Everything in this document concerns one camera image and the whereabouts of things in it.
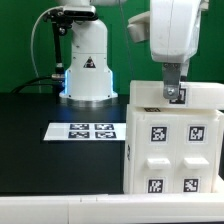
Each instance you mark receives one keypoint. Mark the white fiducial marker base plate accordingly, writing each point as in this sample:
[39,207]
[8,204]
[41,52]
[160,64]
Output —
[85,132]

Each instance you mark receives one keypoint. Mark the white cabinet top block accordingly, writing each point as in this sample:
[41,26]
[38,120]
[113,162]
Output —
[193,95]

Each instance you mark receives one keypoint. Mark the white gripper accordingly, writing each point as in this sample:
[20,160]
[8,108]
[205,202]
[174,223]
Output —
[174,37]

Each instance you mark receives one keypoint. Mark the black camera on stand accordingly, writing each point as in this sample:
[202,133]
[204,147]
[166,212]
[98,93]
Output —
[62,18]

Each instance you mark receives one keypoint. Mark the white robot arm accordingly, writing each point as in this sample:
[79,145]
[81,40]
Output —
[88,78]

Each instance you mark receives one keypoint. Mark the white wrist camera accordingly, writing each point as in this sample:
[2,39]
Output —
[139,27]

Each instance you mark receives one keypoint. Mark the white cabinet body box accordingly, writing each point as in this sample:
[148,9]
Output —
[134,114]

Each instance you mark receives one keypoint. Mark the white L-shaped obstacle frame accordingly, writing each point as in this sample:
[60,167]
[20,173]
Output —
[199,208]

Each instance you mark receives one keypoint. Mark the white cabinet door panel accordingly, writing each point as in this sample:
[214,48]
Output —
[195,155]
[154,156]

